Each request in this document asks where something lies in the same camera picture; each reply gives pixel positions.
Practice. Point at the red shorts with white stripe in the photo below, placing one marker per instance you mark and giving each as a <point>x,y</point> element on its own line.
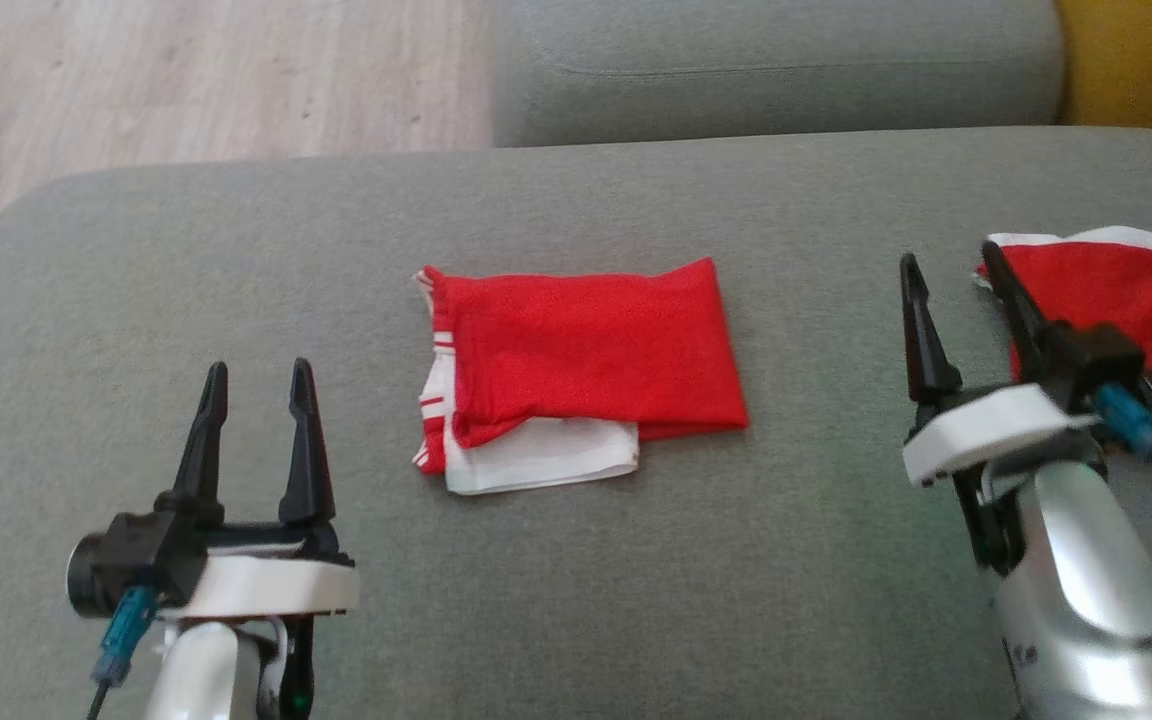
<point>1136,300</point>

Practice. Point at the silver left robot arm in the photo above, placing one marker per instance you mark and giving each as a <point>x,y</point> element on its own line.
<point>201,675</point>

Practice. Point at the grey sofa seat cushion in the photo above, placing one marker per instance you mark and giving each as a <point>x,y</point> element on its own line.
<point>586,580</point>

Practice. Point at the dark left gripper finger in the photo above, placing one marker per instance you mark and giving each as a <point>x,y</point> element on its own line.
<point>306,450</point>
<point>198,450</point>

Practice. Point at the yellow cushion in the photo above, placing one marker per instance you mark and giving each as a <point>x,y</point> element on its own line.
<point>1141,60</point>

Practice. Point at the red Bulls 23 jersey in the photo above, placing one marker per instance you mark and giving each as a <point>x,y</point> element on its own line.
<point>596,350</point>

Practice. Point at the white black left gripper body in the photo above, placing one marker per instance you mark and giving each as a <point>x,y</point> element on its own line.
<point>266,585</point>

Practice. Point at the grey sofa back cushion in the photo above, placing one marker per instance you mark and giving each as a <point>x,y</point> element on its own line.
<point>776,70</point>

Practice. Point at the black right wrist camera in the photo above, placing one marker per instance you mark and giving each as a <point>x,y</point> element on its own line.
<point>1101,365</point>

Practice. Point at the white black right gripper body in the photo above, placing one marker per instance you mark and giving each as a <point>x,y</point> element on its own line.
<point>986,430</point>

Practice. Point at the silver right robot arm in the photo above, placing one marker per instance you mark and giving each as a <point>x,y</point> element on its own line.
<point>1096,590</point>

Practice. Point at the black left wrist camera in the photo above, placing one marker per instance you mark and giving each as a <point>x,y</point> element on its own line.
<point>151,555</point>

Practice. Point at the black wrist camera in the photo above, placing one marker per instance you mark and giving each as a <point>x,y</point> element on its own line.
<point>151,555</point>
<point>1101,365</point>

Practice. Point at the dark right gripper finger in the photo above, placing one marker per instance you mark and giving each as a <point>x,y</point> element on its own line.
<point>1021,305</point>
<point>926,340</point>

